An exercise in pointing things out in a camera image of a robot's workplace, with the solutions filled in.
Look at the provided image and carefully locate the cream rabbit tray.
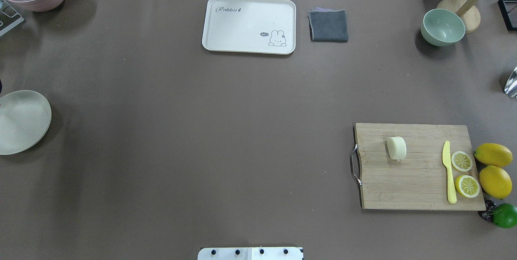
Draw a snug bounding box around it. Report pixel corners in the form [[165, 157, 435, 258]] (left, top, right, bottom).
[[202, 0, 296, 55]]

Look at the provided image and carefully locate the white steamed bun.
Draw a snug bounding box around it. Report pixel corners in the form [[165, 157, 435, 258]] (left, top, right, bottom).
[[386, 136, 407, 160]]

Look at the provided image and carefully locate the black metal glass tray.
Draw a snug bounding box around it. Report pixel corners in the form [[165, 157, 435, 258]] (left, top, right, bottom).
[[497, 0, 517, 31]]

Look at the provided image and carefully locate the grey folded cloth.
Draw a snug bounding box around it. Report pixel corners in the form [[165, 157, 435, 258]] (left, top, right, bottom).
[[308, 8, 349, 43]]

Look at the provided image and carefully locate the bamboo cutting board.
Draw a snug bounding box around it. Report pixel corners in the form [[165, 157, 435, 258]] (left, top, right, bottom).
[[350, 123, 485, 211]]

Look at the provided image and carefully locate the mint green bowl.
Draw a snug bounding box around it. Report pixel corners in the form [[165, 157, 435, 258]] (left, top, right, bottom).
[[420, 8, 466, 47]]

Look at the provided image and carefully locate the lemon half near knife tip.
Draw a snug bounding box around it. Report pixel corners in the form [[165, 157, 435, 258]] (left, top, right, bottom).
[[451, 151, 474, 172]]

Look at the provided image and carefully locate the yellow plastic knife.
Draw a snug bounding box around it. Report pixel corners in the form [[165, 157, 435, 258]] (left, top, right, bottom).
[[441, 140, 457, 204]]

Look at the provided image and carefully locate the beige round plate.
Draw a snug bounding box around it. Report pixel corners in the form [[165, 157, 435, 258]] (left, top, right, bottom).
[[0, 90, 52, 155]]

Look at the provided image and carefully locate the wooden cup stand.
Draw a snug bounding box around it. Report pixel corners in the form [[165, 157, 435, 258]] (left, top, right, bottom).
[[437, 0, 481, 34]]

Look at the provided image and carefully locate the whole yellow lemon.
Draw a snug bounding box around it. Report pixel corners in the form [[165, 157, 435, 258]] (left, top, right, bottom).
[[479, 166, 512, 199], [473, 143, 513, 168]]

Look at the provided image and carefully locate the metal ice scoop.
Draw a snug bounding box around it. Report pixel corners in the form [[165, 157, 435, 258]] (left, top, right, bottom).
[[503, 67, 517, 98]]

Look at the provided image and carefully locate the green lime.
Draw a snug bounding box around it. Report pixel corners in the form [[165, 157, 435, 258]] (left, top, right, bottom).
[[493, 203, 517, 229]]

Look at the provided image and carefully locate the white cup rack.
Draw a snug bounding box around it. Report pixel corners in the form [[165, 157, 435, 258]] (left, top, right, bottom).
[[0, 0, 25, 37]]

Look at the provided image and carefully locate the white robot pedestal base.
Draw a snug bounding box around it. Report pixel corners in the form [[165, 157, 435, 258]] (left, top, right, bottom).
[[197, 246, 304, 260]]

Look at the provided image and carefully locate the lemon half near knife handle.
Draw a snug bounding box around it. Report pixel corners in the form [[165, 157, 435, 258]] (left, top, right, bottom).
[[454, 175, 481, 199]]

